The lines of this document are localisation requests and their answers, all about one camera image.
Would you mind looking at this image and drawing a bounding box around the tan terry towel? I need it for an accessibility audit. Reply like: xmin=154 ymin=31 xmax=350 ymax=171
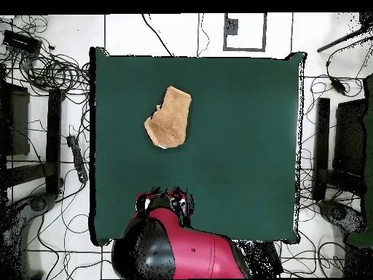
xmin=144 ymin=85 xmax=192 ymax=149

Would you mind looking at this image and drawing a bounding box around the black power strip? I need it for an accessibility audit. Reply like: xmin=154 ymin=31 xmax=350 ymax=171
xmin=66 ymin=134 xmax=89 ymax=184

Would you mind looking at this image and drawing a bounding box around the dark green table cloth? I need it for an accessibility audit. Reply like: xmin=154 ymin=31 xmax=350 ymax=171
xmin=89 ymin=46 xmax=307 ymax=247

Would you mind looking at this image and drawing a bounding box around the dark stand base leg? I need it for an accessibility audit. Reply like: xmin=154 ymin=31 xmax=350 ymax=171
xmin=317 ymin=199 xmax=367 ymax=235
xmin=0 ymin=192 xmax=58 ymax=280

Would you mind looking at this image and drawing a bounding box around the black box device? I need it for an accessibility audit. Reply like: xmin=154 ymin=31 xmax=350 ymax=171
xmin=2 ymin=29 xmax=44 ymax=55

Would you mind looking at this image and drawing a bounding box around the black power adapter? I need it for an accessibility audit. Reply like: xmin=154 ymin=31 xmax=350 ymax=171
xmin=330 ymin=77 xmax=348 ymax=96

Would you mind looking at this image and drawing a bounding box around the black rod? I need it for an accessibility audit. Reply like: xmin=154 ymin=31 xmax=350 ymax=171
xmin=316 ymin=12 xmax=373 ymax=54

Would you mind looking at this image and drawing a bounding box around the black stand frame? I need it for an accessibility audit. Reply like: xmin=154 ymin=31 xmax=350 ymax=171
xmin=312 ymin=97 xmax=369 ymax=202
xmin=0 ymin=62 xmax=65 ymax=199

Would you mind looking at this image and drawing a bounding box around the tangle of black cables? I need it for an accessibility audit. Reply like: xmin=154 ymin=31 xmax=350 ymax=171
xmin=0 ymin=14 xmax=92 ymax=98

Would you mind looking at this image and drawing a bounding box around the thin black floor cable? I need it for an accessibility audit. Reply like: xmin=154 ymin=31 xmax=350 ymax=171
xmin=197 ymin=12 xmax=211 ymax=58

